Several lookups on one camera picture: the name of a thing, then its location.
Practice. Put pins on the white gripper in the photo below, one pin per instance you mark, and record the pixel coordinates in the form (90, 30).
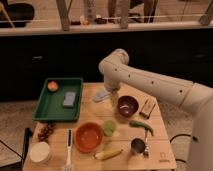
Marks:
(114, 96)

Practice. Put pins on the grey-blue towel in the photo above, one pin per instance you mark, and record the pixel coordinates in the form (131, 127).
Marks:
(101, 95)

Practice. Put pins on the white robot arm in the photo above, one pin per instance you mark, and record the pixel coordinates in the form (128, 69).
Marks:
(192, 97)

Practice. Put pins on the dark maroon bowl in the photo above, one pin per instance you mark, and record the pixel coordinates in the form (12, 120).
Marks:
(127, 106)

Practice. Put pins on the red-orange bowl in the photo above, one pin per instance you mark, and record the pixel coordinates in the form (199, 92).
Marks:
(88, 137)

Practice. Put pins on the green cup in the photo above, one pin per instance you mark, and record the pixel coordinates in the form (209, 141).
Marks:
(109, 128)

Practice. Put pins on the wooden block with slot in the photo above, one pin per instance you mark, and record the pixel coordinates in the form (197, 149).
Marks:
(147, 108)

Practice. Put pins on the green chili pepper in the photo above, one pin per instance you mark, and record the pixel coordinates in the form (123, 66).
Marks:
(139, 124)

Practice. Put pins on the grey sponge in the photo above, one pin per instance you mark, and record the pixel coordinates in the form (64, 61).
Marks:
(69, 99)

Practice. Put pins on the green plastic tray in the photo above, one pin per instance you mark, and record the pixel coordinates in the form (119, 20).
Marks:
(50, 104)

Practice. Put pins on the small metal cup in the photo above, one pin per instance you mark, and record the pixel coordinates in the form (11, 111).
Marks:
(137, 146)

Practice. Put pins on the yellow corn cob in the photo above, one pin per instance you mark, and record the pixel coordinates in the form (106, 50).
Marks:
(106, 154)

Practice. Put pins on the orange fruit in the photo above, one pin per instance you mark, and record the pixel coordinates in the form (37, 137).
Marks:
(52, 86)

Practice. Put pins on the metal fork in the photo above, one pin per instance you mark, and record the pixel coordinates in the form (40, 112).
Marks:
(146, 151)

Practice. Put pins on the dark grape bunch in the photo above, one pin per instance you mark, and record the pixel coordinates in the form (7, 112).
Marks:
(45, 132)

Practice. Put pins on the white round container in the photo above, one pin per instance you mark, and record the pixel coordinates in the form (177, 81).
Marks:
(40, 152)

